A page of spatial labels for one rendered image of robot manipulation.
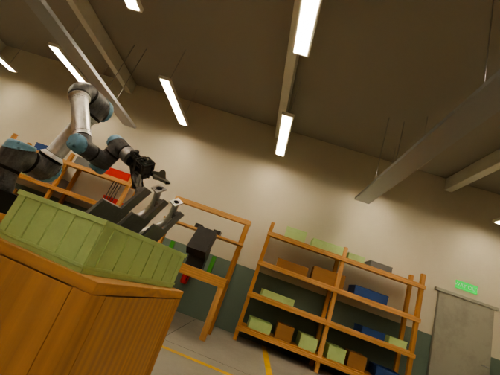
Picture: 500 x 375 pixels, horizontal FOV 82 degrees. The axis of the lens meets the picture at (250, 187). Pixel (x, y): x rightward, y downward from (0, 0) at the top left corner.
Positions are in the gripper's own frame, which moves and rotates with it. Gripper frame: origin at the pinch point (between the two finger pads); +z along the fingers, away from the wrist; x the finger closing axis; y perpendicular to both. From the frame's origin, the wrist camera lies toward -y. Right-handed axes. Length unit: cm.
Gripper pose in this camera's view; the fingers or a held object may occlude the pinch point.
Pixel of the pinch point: (156, 189)
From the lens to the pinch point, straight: 133.8
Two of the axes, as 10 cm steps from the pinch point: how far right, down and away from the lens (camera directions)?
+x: 5.8, -2.4, 7.8
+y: 4.0, -7.5, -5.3
